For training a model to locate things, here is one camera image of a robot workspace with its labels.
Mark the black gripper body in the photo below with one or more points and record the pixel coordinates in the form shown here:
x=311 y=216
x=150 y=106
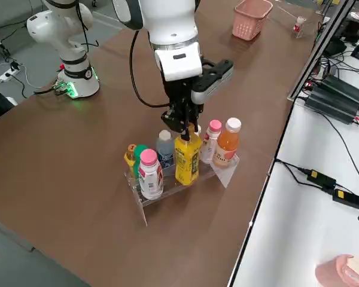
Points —
x=179 y=92

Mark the large yellow drink bottle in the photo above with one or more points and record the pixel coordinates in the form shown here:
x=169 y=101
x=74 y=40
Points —
x=187 y=161

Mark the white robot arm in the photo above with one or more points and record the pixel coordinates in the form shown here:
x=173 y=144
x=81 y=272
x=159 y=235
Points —
x=167 y=21

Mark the orange drink bottle white cap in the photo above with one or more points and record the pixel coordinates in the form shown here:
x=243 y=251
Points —
x=200 y=128

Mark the blue drink bottle white cap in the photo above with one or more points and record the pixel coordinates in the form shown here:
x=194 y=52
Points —
x=164 y=149

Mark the large orange drink bottle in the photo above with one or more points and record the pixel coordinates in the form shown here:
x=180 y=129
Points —
x=227 y=143

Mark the clear acrylic drinks tray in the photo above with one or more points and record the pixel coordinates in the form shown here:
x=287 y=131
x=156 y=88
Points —
x=225 y=176

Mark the pink plastic basket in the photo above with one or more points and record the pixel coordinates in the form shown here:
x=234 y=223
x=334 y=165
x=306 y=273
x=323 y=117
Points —
x=248 y=27

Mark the white bottle pink cap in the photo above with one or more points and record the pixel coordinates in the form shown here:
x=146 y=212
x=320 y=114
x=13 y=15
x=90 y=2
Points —
x=210 y=143
x=151 y=179

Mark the green bottle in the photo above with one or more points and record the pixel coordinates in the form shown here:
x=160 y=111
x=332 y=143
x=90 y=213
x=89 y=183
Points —
x=140 y=152

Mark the small yellow bottle orange cap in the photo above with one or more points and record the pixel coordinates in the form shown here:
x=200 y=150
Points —
x=129 y=157

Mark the clear acrylic stepped shelf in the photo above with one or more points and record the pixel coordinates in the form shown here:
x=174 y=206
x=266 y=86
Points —
x=299 y=35

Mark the black power supply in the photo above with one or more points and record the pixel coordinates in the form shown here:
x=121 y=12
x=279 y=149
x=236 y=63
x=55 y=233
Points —
x=347 y=89
x=332 y=107

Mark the small red white bottle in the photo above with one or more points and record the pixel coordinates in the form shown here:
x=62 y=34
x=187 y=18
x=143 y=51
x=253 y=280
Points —
x=299 y=25

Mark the black power adapter yellow label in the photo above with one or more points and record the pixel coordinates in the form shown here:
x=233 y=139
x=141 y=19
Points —
x=347 y=198
x=321 y=178

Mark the white box yellow red label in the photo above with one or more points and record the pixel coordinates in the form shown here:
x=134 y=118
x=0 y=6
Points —
x=12 y=101

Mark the black desktop device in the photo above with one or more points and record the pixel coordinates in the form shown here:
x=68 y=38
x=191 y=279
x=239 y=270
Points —
x=344 y=33

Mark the white power strip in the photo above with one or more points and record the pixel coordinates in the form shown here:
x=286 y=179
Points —
x=9 y=74

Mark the pink round container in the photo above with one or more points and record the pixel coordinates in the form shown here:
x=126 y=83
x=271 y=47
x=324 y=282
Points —
x=335 y=272

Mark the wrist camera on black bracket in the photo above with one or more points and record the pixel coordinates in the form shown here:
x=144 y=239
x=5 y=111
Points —
x=212 y=83

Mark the aluminium frame post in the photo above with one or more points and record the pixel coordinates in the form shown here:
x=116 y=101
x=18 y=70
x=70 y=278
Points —
x=320 y=51

